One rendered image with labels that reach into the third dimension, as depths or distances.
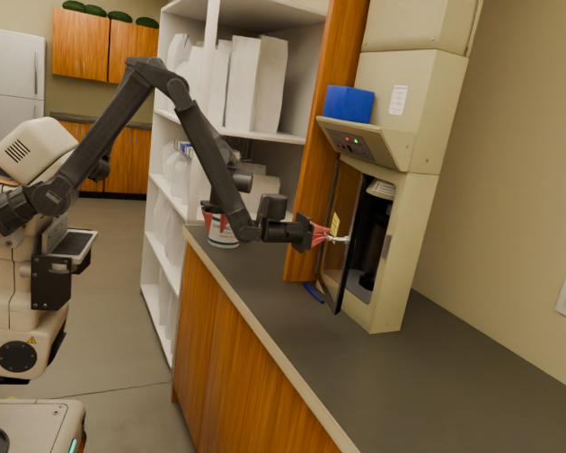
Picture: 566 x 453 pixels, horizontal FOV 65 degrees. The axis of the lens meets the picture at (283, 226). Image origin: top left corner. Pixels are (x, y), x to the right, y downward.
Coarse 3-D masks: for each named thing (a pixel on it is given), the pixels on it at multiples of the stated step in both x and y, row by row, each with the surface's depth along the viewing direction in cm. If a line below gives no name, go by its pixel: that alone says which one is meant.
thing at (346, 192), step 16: (336, 176) 139; (352, 176) 121; (336, 192) 137; (352, 192) 119; (336, 208) 134; (352, 208) 117; (352, 224) 116; (352, 240) 116; (336, 256) 127; (320, 272) 145; (336, 272) 125; (336, 288) 123; (336, 304) 121
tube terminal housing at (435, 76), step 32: (384, 64) 123; (416, 64) 112; (448, 64) 109; (384, 96) 123; (416, 96) 112; (448, 96) 112; (416, 128) 111; (448, 128) 115; (352, 160) 135; (416, 160) 114; (416, 192) 117; (416, 224) 121; (416, 256) 125; (320, 288) 150; (384, 288) 123; (384, 320) 127
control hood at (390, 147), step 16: (336, 128) 126; (352, 128) 117; (368, 128) 110; (384, 128) 108; (368, 144) 116; (384, 144) 109; (400, 144) 110; (368, 160) 124; (384, 160) 116; (400, 160) 112
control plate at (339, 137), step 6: (330, 132) 131; (336, 132) 128; (342, 132) 124; (336, 138) 131; (342, 138) 127; (354, 138) 121; (360, 138) 118; (336, 144) 134; (342, 144) 130; (348, 144) 127; (354, 144) 123; (360, 144) 120; (366, 144) 117; (342, 150) 134; (348, 150) 130; (360, 150) 123; (366, 150) 120; (360, 156) 126; (366, 156) 123; (372, 156) 120
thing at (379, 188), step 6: (378, 180) 129; (372, 186) 130; (378, 186) 128; (384, 186) 126; (390, 186) 126; (372, 192) 129; (378, 192) 127; (384, 192) 126; (390, 192) 125; (384, 198) 126; (390, 198) 125
